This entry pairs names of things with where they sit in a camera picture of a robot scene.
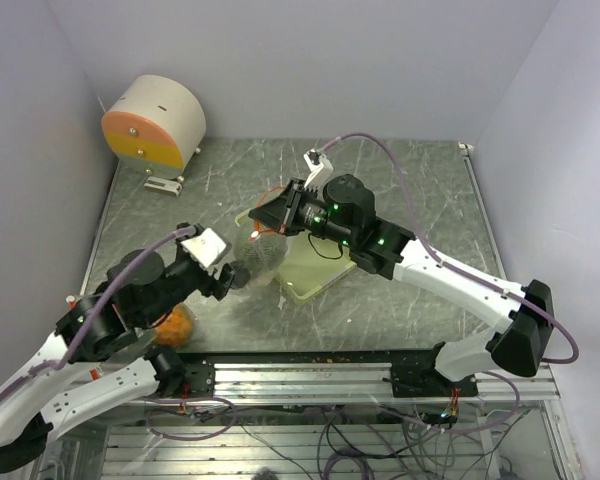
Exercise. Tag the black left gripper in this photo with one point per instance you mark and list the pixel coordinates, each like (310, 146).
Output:
(218, 285)

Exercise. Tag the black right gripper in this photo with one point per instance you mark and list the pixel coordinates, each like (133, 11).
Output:
(281, 213)

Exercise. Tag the green netted toy melon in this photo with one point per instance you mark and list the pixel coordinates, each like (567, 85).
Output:
(262, 252)

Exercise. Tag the spare clear zip bag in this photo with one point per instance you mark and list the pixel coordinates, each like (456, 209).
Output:
(245, 224)

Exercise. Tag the orange toy pineapple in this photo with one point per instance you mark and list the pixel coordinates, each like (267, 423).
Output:
(176, 329)

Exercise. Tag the dark toy plum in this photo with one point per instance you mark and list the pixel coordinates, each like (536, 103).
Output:
(242, 275)

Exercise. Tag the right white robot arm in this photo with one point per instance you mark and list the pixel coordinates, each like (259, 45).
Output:
(516, 316)

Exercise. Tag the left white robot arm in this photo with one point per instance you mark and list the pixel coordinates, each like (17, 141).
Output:
(38, 405)

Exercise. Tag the pale green plastic basket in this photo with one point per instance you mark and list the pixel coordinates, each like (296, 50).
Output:
(311, 266)

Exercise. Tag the beige drum orange yellow face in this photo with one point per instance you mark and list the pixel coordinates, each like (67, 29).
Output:
(155, 127)

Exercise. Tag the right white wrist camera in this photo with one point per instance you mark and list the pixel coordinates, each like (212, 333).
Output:
(320, 169)

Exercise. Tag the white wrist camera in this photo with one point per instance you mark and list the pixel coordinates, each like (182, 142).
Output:
(207, 249)
(320, 169)

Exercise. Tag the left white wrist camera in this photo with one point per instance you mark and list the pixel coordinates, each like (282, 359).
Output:
(207, 249)

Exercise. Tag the small white bracket block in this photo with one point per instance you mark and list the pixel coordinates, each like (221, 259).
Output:
(163, 186)

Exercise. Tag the aluminium rail frame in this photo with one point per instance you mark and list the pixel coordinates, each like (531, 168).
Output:
(384, 376)

